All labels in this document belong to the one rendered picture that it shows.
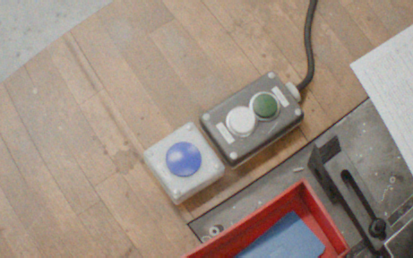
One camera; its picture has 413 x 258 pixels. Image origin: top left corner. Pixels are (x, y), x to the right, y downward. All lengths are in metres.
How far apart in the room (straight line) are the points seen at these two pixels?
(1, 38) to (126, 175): 1.14
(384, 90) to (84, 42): 0.40
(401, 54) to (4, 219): 0.60
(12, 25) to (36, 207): 1.14
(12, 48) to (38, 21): 0.09
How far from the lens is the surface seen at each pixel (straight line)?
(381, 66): 1.42
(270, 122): 1.34
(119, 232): 1.33
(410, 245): 1.11
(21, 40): 2.42
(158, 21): 1.42
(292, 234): 1.33
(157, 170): 1.32
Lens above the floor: 2.20
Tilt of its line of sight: 72 degrees down
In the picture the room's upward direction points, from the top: 3 degrees clockwise
